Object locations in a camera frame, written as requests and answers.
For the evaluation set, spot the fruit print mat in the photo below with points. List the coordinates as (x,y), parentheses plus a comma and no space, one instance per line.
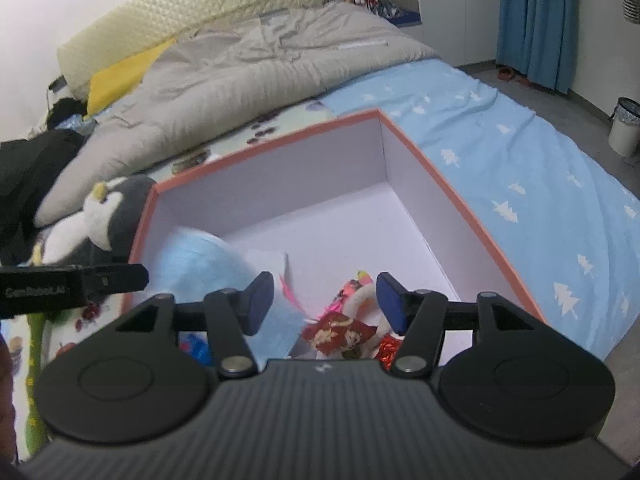
(235,130)

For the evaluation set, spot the blue curtain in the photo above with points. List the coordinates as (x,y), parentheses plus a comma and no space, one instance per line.
(540,20)

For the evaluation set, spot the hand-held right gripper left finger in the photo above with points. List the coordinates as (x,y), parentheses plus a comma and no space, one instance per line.
(260,302)

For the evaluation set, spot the red snack packet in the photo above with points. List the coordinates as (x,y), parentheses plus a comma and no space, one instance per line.
(340,335)

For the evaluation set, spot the blue face mask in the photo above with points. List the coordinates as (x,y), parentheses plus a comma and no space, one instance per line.
(200,265)

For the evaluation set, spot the red slipper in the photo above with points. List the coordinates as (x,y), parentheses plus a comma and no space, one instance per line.
(526,80)
(506,73)

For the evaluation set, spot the yellow pillow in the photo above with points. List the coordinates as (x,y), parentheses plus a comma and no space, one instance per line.
(120,80)

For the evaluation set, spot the thin white stick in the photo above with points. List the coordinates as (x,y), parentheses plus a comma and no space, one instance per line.
(362,45)

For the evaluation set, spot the red foil wrapper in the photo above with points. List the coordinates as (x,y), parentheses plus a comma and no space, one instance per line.
(387,347)

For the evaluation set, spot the grey white penguin plush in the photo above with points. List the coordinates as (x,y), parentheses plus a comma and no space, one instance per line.
(115,210)

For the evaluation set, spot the black wall charger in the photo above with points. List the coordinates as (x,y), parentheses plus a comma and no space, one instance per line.
(57,84)

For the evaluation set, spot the blue tray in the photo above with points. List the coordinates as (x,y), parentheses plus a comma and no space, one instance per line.
(407,19)

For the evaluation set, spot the orange cardboard box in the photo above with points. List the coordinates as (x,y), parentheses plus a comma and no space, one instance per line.
(325,170)

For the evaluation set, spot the white trash bin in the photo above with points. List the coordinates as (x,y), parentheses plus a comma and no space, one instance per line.
(624,135)

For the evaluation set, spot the pink feather bird toy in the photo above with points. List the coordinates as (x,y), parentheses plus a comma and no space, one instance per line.
(340,300)

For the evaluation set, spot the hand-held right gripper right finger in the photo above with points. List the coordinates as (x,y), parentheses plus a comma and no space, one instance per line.
(390,305)

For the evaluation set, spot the cream padded headboard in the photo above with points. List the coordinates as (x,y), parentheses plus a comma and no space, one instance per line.
(200,5)

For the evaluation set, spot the light blue bed sheet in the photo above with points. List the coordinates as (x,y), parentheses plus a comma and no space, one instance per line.
(500,150)

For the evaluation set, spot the black clothing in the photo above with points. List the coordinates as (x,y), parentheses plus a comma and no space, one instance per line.
(30,180)

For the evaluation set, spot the green plush stick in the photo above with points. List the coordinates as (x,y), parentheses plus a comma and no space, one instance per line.
(35,350)

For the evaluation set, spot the grey duvet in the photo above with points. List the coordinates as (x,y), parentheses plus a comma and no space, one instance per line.
(250,80)

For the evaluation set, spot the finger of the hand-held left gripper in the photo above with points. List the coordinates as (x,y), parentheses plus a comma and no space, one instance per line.
(117,277)

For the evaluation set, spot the white wardrobe unit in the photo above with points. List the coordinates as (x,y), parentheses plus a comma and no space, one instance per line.
(450,0)

